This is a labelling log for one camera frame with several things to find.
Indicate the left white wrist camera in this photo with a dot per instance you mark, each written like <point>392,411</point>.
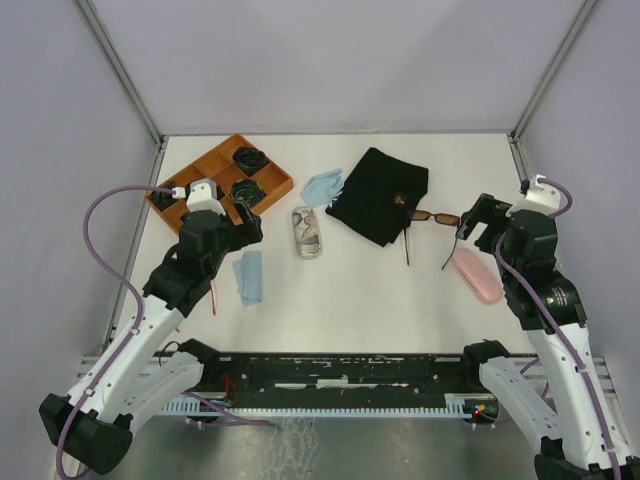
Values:
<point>200,195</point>

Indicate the left aluminium frame post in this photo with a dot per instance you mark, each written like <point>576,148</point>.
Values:
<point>97,29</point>

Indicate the rolled black belt top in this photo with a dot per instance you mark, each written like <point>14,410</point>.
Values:
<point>249,160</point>

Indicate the wooden compartment tray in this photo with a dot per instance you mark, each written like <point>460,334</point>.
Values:
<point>219,164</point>

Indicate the light blue cleaning cloth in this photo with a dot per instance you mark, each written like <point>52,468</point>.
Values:
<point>249,277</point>

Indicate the rolled blue yellow belt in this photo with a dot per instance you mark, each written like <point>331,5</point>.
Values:
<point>247,191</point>

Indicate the right aluminium frame post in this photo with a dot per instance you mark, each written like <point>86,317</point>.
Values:
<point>576,28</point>

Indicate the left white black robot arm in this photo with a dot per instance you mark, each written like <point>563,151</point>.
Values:
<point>96,420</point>

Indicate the red sunglasses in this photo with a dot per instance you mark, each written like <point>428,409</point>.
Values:
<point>214,300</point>

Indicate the pink glasses case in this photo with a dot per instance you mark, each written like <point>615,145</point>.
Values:
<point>477,276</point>

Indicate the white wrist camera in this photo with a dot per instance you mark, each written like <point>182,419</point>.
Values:
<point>538,196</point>
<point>200,195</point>

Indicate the rolled green black belt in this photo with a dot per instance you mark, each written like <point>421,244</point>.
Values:
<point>161,201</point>

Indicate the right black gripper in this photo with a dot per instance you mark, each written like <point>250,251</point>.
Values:
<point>489,210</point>

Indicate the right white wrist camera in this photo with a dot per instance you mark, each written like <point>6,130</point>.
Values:
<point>538,196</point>

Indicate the crumpled light blue cloth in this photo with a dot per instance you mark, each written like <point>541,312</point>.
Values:
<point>322,189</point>

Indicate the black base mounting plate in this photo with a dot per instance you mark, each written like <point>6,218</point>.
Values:
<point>289,379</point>

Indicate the brown sunglasses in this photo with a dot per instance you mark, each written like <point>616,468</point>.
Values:
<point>445,219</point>

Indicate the aluminium frame post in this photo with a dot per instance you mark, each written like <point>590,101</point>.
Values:
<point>576,28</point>
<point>97,29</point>

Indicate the black folded cloth pouch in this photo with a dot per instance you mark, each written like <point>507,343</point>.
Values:
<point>377,196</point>

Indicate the white slotted cable duct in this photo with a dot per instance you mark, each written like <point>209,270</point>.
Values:
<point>449,406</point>

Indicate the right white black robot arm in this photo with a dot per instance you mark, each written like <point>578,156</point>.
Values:
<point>574,435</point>

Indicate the marble pattern glasses case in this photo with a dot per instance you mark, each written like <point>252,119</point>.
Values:
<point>306,231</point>

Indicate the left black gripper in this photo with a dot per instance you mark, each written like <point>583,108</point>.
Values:
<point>246,233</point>

